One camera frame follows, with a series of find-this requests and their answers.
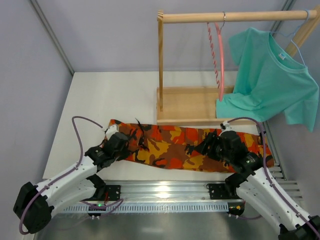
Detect orange camouflage trousers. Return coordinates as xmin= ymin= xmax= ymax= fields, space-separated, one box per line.
xmin=107 ymin=117 xmax=274 ymax=174

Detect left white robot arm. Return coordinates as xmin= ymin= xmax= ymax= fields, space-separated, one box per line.
xmin=13 ymin=132 xmax=129 ymax=235

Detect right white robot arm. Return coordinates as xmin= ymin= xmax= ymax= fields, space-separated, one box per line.
xmin=195 ymin=130 xmax=320 ymax=240

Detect pink plastic hanger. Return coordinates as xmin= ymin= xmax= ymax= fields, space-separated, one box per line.
xmin=206 ymin=22 xmax=225 ymax=102

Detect wooden clothes rack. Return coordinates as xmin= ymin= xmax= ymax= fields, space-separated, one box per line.
xmin=156 ymin=6 xmax=320 ymax=126

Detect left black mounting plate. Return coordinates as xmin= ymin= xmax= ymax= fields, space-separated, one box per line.
xmin=103 ymin=184 xmax=121 ymax=202

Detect black mounting plate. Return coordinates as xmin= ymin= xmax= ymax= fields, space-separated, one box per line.
xmin=206 ymin=183 xmax=239 ymax=200
xmin=103 ymin=184 xmax=121 ymax=202

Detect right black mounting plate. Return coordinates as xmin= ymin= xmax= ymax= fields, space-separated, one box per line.
xmin=206 ymin=183 xmax=239 ymax=200

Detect teal t-shirt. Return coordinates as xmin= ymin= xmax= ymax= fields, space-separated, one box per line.
xmin=216 ymin=27 xmax=319 ymax=132

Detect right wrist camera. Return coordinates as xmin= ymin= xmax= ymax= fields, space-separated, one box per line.
xmin=220 ymin=121 xmax=233 ymax=133

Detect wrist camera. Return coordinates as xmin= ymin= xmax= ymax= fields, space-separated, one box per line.
xmin=103 ymin=124 xmax=119 ymax=139
xmin=220 ymin=121 xmax=233 ymax=133

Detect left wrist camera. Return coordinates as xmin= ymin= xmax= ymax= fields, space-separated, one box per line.
xmin=103 ymin=124 xmax=119 ymax=139

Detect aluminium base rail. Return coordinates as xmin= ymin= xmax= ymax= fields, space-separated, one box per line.
xmin=59 ymin=179 xmax=303 ymax=202

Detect slotted cable duct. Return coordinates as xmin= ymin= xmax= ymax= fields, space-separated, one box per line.
xmin=63 ymin=201 xmax=229 ymax=214

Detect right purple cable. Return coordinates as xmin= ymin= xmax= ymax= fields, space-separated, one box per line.
xmin=223 ymin=116 xmax=318 ymax=236

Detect light blue wire hanger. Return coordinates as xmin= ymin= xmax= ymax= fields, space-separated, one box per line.
xmin=269 ymin=9 xmax=310 ymax=68

